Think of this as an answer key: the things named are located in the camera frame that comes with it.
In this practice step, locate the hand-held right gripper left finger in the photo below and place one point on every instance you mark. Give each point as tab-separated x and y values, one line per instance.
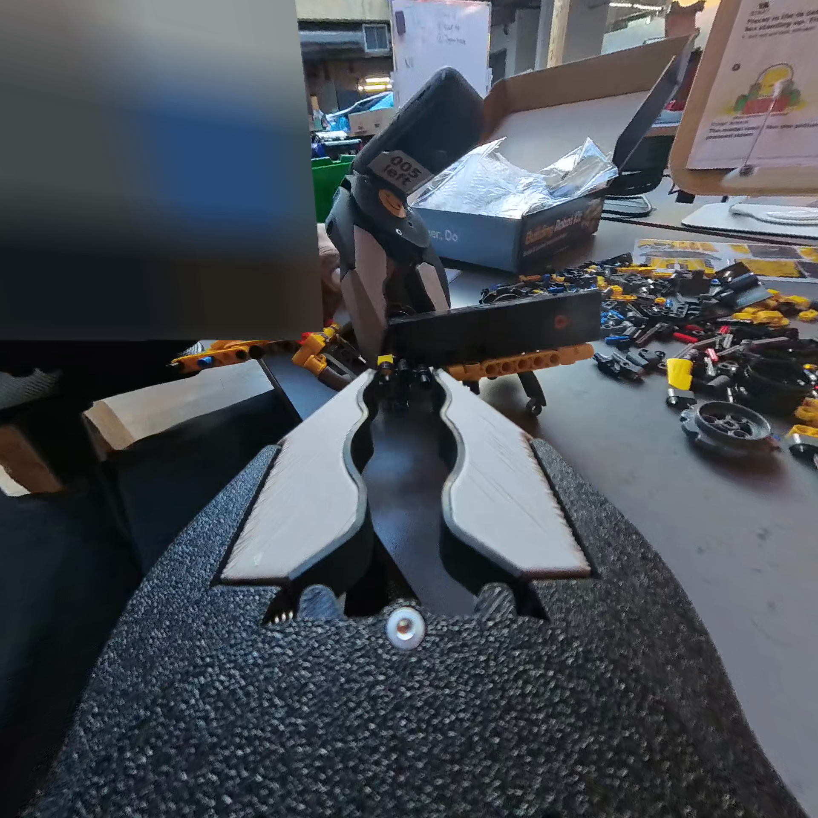
307	499

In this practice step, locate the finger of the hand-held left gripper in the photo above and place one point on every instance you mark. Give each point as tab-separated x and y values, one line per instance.
371	288
430	288

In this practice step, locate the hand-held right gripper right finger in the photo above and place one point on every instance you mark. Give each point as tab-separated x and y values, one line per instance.
511	499

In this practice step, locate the yellow black brick vehicle model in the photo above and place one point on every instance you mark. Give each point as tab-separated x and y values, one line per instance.
499	326

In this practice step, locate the grey desk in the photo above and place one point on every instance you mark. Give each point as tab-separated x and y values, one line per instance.
690	537

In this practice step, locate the person's left hand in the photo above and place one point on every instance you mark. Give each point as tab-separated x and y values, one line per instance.
329	275

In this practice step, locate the whiteboard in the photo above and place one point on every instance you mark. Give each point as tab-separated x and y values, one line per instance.
441	45

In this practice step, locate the clear plastic bags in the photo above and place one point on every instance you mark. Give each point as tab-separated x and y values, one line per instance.
511	179

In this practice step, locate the blue cardboard box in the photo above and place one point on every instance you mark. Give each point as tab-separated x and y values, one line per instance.
524	237

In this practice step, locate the green bin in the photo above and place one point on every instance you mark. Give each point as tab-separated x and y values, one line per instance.
330	185

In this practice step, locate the grey sprocket wheel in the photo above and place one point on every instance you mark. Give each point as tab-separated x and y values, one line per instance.
726	428

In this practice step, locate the pile of loose brick parts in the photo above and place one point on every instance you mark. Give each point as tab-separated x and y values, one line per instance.
716	326

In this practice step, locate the yellow printed sheet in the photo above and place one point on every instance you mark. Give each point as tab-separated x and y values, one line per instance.
729	256

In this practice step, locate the white flat tray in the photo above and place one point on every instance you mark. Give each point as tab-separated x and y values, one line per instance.
767	217

